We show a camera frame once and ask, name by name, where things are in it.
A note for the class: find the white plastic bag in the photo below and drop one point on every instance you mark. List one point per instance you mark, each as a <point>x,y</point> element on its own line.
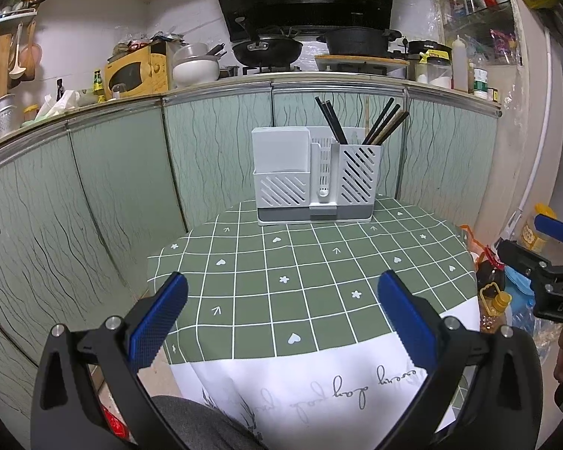
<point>56,105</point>

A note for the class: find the red snack packet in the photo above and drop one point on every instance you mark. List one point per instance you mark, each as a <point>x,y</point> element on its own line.
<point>113,422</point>

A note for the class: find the metal utensil cylinder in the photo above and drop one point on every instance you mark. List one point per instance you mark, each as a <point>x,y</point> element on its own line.
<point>5,117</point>

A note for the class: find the dark soy sauce bottle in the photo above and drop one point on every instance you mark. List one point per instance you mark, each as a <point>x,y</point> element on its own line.
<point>490,272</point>

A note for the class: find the yellow microwave oven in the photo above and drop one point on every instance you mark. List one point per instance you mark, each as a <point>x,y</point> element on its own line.
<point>145,72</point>

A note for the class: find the white squeeze bottle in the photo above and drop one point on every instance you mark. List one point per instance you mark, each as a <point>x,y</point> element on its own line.
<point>460,65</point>

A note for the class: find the black wok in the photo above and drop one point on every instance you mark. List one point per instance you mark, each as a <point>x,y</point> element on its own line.
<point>267,54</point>

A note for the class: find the clear wall shelf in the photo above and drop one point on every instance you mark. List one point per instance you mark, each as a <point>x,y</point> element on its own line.
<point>478,23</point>

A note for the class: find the white jar green label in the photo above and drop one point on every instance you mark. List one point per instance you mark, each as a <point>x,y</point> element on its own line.
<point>480,85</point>

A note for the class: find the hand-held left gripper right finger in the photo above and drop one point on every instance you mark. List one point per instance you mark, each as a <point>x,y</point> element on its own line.
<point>406,323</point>

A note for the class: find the small spice jar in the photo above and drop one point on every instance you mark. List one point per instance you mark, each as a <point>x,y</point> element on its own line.
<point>493,94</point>

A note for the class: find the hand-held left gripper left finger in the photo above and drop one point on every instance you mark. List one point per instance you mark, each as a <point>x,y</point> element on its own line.
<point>159,323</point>

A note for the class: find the white pipe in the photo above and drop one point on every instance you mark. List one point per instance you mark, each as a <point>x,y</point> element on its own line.
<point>542,140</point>

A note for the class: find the thin bamboo board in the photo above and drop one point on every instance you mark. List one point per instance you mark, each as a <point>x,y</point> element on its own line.
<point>361,58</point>

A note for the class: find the amber cooking oil bottle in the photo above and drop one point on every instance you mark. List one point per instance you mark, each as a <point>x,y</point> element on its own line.
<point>495,311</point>

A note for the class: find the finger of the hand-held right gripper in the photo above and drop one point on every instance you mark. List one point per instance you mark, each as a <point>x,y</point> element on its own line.
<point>516,255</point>
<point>553,227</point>

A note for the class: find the pink plastic ladle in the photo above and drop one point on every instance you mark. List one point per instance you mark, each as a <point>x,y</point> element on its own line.
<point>34,56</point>

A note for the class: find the clear glass cup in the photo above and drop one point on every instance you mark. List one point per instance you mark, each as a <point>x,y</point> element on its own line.
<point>118,91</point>

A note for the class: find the black cast iron pot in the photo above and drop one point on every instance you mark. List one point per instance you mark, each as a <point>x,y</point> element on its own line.
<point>356,43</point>

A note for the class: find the white wall rack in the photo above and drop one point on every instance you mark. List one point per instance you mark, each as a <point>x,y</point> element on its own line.
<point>11,16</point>

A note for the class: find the clear plastic bowl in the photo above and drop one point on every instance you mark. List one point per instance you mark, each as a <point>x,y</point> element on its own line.
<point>191,51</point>

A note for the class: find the white plastic utensil holder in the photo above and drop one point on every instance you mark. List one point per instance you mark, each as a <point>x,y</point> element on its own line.
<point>279,150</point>

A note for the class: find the small clear canister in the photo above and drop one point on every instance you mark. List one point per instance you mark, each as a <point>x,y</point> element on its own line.
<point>421,72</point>

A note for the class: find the person's leg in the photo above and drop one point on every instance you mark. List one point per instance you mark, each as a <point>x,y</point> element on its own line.
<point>201,424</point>

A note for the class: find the green checked tablecloth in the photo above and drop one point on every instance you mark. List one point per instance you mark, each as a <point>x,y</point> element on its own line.
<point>286,309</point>

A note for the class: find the green glass bottle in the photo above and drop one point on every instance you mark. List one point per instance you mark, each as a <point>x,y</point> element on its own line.
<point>99,89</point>

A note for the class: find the white ceramic bowl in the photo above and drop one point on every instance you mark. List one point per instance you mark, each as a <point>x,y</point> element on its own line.
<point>196,72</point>

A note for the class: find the yellow lid bottle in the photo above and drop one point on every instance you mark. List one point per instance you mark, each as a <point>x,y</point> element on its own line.
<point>535,234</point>

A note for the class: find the clear canister white powder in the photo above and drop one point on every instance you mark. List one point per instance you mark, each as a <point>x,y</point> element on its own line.
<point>440,77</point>

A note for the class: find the black electric cooker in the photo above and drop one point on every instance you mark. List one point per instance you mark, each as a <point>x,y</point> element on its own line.
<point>429,47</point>

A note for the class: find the gas stove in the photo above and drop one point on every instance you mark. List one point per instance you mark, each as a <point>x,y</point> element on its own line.
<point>309,70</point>

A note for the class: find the orange bag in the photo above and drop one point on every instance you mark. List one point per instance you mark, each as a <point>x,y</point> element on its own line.
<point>471,243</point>

